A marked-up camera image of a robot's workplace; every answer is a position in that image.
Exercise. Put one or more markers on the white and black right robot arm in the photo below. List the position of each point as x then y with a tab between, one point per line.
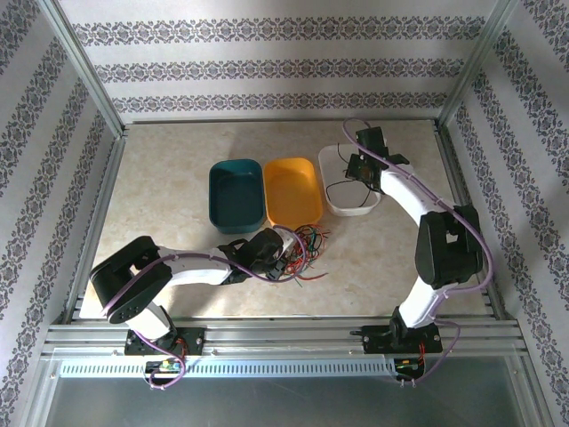
444	249

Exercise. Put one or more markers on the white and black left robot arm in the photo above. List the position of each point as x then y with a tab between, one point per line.
195	270

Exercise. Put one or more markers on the white plastic bin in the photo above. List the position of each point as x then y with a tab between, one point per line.
351	198

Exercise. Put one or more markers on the teal plastic bin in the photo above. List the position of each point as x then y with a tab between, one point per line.
235	195

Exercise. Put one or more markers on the orange plastic bin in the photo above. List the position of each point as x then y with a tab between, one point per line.
291	191

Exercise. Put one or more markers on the grey metal front panel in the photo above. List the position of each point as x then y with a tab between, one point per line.
284	405

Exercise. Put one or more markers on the aluminium front frame rail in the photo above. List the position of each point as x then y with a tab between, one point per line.
284	335

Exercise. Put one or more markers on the aluminium frame rail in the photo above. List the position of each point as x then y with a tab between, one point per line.
266	121
284	335

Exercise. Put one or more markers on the aluminium back frame rail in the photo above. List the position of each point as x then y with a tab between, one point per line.
266	121

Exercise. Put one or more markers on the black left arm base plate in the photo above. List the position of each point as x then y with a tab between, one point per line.
195	340

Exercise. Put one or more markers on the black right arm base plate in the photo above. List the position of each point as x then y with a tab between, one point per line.
378	340

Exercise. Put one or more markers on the aluminium right side rail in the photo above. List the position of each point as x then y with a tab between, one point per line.
471	222

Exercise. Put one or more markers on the aluminium right frame post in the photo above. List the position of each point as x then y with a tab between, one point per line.
480	62

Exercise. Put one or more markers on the aluminium frame post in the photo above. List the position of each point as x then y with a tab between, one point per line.
480	62
84	71

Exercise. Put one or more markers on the aluminium left side rail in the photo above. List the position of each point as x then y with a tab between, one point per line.
95	222

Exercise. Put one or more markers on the aluminium left frame post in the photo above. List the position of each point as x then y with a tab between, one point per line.
84	71

